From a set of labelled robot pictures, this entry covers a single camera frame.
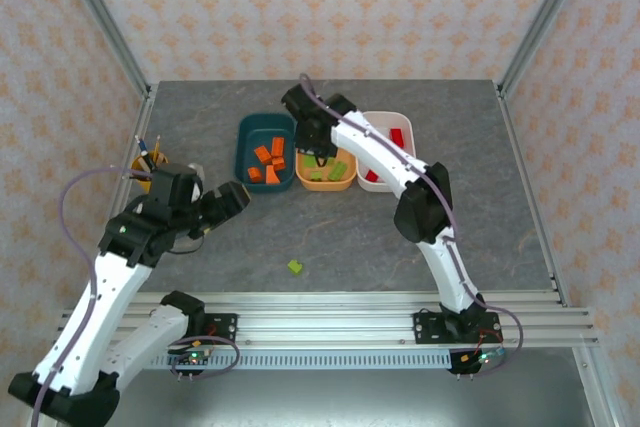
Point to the orange plastic container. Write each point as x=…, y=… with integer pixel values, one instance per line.
x=325, y=186

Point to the teal plastic container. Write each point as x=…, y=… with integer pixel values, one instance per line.
x=250, y=127

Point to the aluminium table side rail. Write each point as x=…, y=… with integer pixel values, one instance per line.
x=142, y=119
x=530, y=197

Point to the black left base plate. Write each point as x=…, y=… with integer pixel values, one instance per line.
x=222, y=328

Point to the long red lego brick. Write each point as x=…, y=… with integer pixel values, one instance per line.
x=398, y=138

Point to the long green lego brick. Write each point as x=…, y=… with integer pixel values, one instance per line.
x=339, y=171
x=311, y=162

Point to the yellow pencil cup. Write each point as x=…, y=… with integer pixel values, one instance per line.
x=136, y=171

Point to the green circuit board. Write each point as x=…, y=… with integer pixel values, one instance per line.
x=192, y=358
x=484, y=358

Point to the yellow pencil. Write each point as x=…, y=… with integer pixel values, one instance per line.
x=156, y=145

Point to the aluminium base beam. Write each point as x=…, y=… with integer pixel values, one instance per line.
x=325, y=319

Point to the white plastic container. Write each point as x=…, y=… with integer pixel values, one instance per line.
x=400, y=119

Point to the sloped orange lego brick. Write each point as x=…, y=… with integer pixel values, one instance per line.
x=273, y=177

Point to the aluminium frame post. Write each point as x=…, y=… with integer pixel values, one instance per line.
x=103, y=17
x=546, y=17

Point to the small green lego brick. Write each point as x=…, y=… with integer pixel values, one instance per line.
x=295, y=267
x=316, y=176

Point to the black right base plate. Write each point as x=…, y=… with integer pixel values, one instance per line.
x=425, y=329

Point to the blue and white pen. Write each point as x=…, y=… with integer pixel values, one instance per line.
x=142, y=148

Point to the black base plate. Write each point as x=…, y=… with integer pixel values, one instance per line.
x=222, y=328
x=425, y=329

